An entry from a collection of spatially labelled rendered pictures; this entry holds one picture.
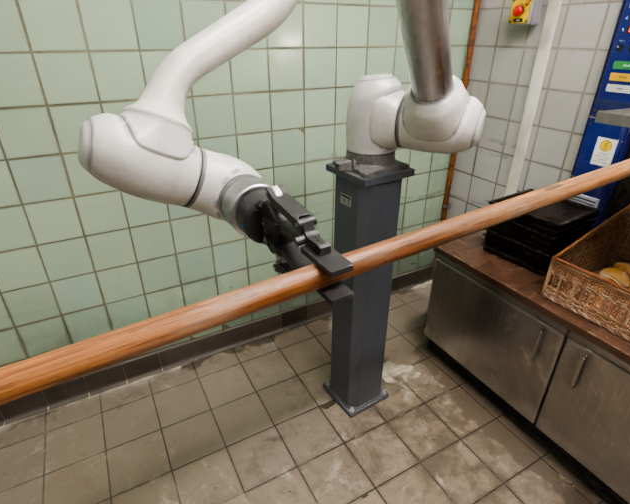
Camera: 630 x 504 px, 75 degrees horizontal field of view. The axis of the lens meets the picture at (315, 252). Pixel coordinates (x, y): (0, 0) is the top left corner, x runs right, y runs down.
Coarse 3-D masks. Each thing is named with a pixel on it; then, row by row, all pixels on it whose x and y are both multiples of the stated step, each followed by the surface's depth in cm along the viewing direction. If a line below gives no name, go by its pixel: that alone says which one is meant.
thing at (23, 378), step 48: (528, 192) 63; (576, 192) 66; (384, 240) 51; (432, 240) 53; (240, 288) 43; (288, 288) 44; (96, 336) 38; (144, 336) 38; (0, 384) 34; (48, 384) 35
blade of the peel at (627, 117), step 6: (600, 114) 110; (606, 114) 109; (612, 114) 107; (618, 114) 106; (624, 114) 116; (600, 120) 110; (606, 120) 109; (612, 120) 108; (618, 120) 107; (624, 120) 105; (624, 126) 106
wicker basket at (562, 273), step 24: (624, 216) 148; (600, 240) 147; (624, 240) 154; (552, 264) 136; (576, 264) 145; (600, 264) 155; (552, 288) 138; (576, 288) 131; (600, 288) 124; (624, 288) 118; (576, 312) 132; (600, 312) 126; (624, 312) 132; (624, 336) 121
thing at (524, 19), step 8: (520, 0) 168; (528, 0) 165; (536, 0) 165; (512, 8) 172; (528, 8) 166; (536, 8) 166; (512, 16) 172; (520, 16) 169; (528, 16) 167; (536, 16) 168; (512, 24) 173; (520, 24) 171; (528, 24) 168; (536, 24) 170
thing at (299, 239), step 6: (264, 222) 57; (270, 222) 55; (282, 222) 55; (288, 222) 54; (270, 228) 56; (276, 228) 54; (282, 228) 53; (288, 228) 52; (294, 228) 52; (288, 234) 52; (294, 234) 50; (300, 234) 49; (318, 234) 50; (294, 240) 51; (300, 240) 49; (306, 240) 49
